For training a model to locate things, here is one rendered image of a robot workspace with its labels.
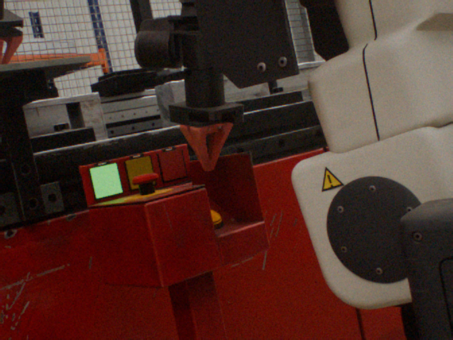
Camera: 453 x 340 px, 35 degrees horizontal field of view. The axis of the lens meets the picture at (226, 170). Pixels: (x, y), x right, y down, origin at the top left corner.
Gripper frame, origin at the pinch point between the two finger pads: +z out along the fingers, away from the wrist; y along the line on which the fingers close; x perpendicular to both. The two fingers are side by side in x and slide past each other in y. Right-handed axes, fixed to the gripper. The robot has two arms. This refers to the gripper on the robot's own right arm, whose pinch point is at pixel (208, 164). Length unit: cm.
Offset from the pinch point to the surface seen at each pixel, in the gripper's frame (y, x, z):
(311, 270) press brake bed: 18, -40, 35
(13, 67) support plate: 14.9, 21.9, -16.2
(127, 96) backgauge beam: 66, -29, -1
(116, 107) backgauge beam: 65, -25, 2
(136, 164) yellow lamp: 10.7, 5.7, 0.5
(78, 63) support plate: 15.2, 11.5, -15.7
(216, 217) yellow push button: -0.7, -0.3, 8.2
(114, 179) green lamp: 10.4, 10.0, 1.8
